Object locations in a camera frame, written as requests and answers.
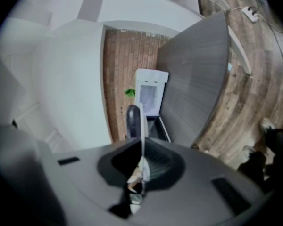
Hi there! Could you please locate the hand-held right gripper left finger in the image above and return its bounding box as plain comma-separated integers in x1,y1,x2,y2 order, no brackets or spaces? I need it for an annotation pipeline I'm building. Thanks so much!
97,138,142,219

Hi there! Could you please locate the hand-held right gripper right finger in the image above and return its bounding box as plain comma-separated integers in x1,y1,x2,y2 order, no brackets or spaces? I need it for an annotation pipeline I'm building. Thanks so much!
139,102,187,193

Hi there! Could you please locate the dark purple eggplant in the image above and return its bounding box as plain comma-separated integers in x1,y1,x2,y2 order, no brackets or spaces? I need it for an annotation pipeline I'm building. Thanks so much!
125,104,142,140

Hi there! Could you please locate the white microwave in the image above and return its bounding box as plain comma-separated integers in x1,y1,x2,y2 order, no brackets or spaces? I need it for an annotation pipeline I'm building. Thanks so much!
134,68,172,144

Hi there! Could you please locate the green leafy vegetable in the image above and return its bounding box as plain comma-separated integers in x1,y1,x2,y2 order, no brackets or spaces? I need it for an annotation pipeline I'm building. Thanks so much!
123,88,136,99

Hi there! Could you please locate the beige shoe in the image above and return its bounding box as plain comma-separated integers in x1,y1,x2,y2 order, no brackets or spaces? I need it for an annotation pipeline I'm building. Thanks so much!
260,117,276,133
241,145,257,159

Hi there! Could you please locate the white table leg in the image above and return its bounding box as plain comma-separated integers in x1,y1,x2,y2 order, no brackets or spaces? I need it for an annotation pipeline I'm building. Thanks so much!
227,25,252,76

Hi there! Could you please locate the white power strip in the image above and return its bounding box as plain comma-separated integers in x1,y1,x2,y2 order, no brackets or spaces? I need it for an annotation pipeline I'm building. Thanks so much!
241,5,260,23

